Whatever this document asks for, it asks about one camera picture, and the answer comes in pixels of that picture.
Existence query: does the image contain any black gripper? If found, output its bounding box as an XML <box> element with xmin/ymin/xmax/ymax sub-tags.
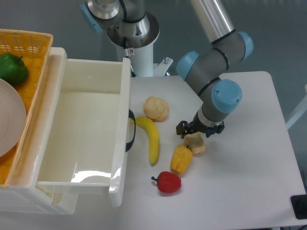
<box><xmin>176</xmin><ymin>109</ymin><xmax>225</xmax><ymax>138</ymax></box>

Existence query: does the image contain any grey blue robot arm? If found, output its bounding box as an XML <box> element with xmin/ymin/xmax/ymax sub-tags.
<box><xmin>81</xmin><ymin>0</ymin><xmax>253</xmax><ymax>137</ymax></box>

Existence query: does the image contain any round bread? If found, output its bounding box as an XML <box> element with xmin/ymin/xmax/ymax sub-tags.
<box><xmin>143</xmin><ymin>96</ymin><xmax>169</xmax><ymax>122</ymax></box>

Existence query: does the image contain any yellow bell pepper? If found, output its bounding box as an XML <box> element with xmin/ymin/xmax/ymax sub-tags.
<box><xmin>170</xmin><ymin>145</ymin><xmax>193</xmax><ymax>174</ymax></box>

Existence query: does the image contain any yellow banana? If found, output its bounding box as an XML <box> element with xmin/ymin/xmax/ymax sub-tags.
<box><xmin>130</xmin><ymin>116</ymin><xmax>160</xmax><ymax>166</ymax></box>

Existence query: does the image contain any red bell pepper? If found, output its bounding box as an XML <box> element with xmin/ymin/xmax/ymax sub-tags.
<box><xmin>151</xmin><ymin>171</ymin><xmax>182</xmax><ymax>194</ymax></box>

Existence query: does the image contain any white plastic drawer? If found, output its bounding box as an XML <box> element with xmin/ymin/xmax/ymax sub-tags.
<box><xmin>36</xmin><ymin>58</ymin><xmax>130</xmax><ymax>207</ymax></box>

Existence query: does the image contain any black device at edge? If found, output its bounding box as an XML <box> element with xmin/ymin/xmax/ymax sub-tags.
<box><xmin>290</xmin><ymin>194</ymin><xmax>307</xmax><ymax>219</ymax></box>

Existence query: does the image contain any orange woven basket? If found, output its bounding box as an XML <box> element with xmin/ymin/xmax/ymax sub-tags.
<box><xmin>0</xmin><ymin>29</ymin><xmax>53</xmax><ymax>188</ymax></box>

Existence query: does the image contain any white plate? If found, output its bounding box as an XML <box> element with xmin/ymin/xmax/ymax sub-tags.
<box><xmin>0</xmin><ymin>80</ymin><xmax>26</xmax><ymax>156</ymax></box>

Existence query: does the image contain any white drawer cabinet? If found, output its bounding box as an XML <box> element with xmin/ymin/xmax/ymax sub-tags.
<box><xmin>0</xmin><ymin>47</ymin><xmax>78</xmax><ymax>215</ymax></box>

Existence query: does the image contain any green bell pepper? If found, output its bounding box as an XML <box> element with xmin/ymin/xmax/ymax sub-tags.
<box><xmin>0</xmin><ymin>53</ymin><xmax>29</xmax><ymax>86</ymax></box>

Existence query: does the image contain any black drawer handle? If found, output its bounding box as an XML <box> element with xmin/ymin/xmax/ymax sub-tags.
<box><xmin>125</xmin><ymin>109</ymin><xmax>137</xmax><ymax>152</ymax></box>

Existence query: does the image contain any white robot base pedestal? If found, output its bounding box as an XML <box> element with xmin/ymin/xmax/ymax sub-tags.
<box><xmin>107</xmin><ymin>12</ymin><xmax>173</xmax><ymax>77</ymax></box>

